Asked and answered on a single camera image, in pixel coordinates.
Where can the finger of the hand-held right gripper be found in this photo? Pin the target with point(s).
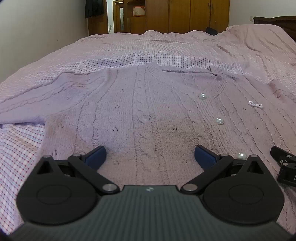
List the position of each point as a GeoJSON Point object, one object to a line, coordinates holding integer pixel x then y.
{"type": "Point", "coordinates": [282, 153]}

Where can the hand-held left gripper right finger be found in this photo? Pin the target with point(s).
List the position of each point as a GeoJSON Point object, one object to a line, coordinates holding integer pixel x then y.
{"type": "Point", "coordinates": [203, 155]}

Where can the small dark bag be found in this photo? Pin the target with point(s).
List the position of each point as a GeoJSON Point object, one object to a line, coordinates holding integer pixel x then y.
{"type": "Point", "coordinates": [211, 30]}

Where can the dark wooden headboard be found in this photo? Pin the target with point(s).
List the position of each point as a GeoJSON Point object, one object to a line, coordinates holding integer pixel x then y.
{"type": "Point", "coordinates": [279, 23]}

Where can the brown wooden wardrobe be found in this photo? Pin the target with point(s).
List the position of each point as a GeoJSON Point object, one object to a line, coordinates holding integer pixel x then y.
{"type": "Point", "coordinates": [182, 15]}

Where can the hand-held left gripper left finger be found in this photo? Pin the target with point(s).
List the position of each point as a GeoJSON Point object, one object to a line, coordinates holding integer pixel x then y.
{"type": "Point", "coordinates": [97, 154]}

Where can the wooden door with glass pane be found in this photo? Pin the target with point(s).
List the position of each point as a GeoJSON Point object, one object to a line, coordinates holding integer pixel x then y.
{"type": "Point", "coordinates": [119, 17]}

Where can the brown wooden door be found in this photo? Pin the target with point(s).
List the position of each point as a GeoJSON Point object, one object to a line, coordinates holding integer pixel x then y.
{"type": "Point", "coordinates": [99, 25]}

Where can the lilac knitted cardigan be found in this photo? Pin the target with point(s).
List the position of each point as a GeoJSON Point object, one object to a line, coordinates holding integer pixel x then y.
{"type": "Point", "coordinates": [150, 111]}

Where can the pink checked bed sheet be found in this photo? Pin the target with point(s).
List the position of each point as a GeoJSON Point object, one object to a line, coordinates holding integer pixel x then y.
{"type": "Point", "coordinates": [97, 51]}

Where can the dark hanging garment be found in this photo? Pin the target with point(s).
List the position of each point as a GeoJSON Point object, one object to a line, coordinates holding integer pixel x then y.
{"type": "Point", "coordinates": [95, 8]}

